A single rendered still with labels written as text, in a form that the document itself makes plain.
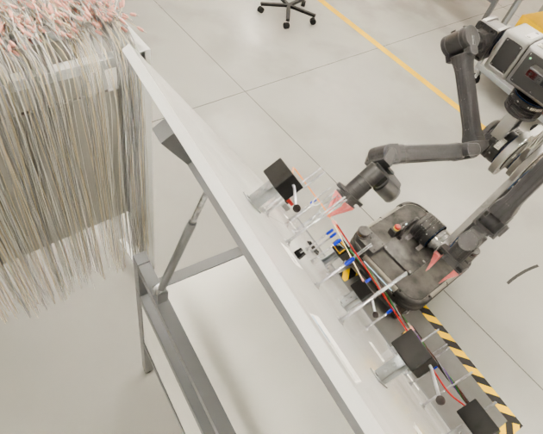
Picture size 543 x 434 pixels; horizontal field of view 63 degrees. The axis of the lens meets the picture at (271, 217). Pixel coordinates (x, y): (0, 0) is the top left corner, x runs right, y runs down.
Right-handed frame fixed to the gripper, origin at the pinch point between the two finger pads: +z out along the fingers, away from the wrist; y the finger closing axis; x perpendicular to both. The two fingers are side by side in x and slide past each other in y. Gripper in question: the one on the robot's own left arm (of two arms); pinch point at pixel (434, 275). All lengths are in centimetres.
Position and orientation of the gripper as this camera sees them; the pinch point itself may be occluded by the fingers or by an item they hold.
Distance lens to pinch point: 154.0
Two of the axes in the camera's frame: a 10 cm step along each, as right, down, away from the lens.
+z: -5.5, 7.2, 4.3
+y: 6.1, 7.0, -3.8
